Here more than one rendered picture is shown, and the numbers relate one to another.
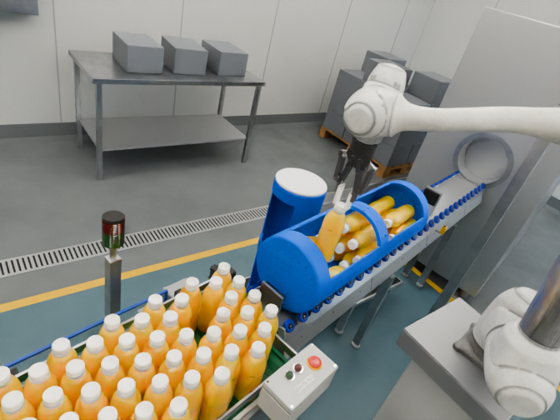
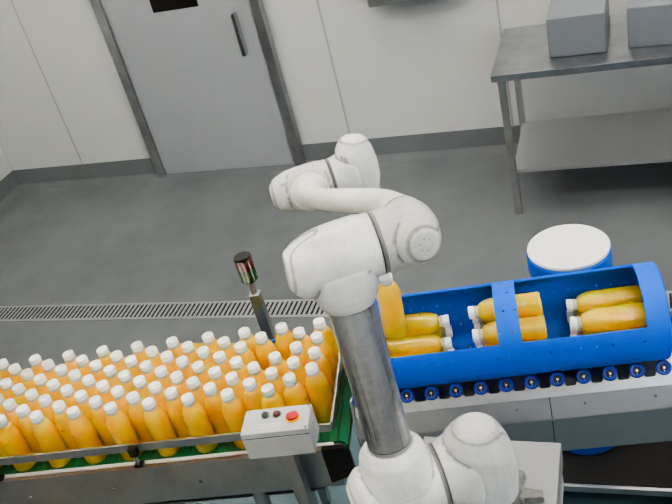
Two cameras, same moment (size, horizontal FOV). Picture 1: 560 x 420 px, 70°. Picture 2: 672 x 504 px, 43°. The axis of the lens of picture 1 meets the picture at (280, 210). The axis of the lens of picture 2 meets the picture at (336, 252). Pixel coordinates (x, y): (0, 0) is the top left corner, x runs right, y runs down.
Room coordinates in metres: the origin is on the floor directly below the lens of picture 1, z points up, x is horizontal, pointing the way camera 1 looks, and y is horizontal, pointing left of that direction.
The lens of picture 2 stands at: (0.28, -2.02, 2.75)
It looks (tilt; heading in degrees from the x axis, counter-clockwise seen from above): 32 degrees down; 69
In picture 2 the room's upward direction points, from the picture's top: 15 degrees counter-clockwise
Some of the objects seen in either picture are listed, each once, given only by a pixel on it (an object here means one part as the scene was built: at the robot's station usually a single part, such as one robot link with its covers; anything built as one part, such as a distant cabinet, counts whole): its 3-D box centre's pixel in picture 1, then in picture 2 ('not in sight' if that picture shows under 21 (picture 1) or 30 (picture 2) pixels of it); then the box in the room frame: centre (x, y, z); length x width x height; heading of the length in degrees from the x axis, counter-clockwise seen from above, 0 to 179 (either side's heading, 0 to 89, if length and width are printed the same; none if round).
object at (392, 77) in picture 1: (382, 94); (352, 164); (1.11, -0.18, 1.75); 0.13 x 0.11 x 0.16; 163
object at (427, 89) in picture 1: (383, 111); not in sight; (5.24, -0.95, 0.59); 1.20 x 0.80 x 1.19; 45
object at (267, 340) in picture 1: (257, 352); (298, 404); (0.80, -0.05, 1.00); 0.07 x 0.07 x 0.19
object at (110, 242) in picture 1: (112, 236); (247, 273); (0.91, 0.46, 1.18); 0.06 x 0.06 x 0.05
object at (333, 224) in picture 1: (330, 232); (390, 306); (1.12, -0.18, 1.27); 0.07 x 0.07 x 0.19
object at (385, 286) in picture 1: (372, 312); not in sight; (1.84, -0.71, 0.31); 0.06 x 0.06 x 0.63; 55
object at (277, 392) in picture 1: (297, 384); (280, 431); (0.69, -0.17, 1.05); 0.20 x 0.10 x 0.10; 145
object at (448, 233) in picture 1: (435, 256); not in sight; (2.65, -1.27, 0.31); 0.06 x 0.06 x 0.63; 55
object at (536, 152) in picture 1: (478, 244); not in sight; (2.06, -1.17, 0.85); 0.06 x 0.06 x 1.70; 55
